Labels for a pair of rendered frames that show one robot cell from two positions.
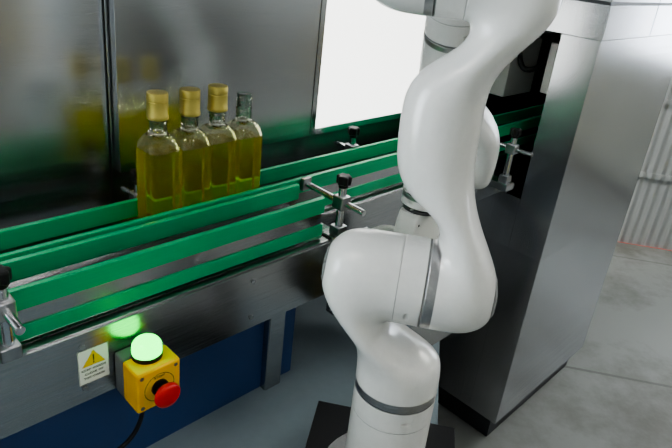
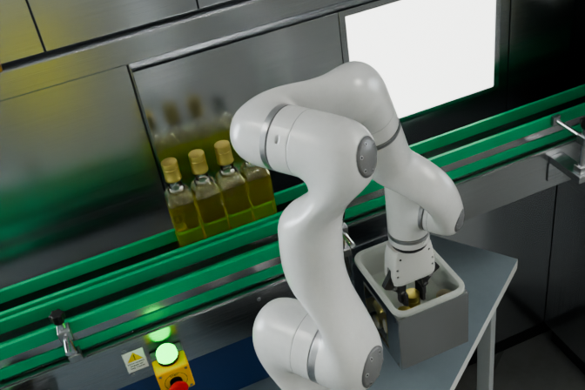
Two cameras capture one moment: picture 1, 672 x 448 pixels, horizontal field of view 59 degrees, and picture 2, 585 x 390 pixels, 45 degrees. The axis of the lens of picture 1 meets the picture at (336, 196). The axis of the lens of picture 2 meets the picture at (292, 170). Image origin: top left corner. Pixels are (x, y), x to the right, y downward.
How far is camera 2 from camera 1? 75 cm
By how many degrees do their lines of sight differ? 29
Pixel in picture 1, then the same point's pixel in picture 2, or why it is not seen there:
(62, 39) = (108, 118)
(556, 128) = not seen: outside the picture
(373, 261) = (275, 334)
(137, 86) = (171, 140)
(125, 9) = (148, 90)
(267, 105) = not seen: hidden behind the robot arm
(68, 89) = (120, 150)
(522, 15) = (325, 191)
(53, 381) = (109, 371)
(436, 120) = (289, 252)
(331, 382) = not seen: hidden behind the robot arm
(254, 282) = (259, 299)
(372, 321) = (285, 373)
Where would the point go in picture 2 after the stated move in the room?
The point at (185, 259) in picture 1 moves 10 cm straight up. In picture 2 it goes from (196, 288) to (184, 252)
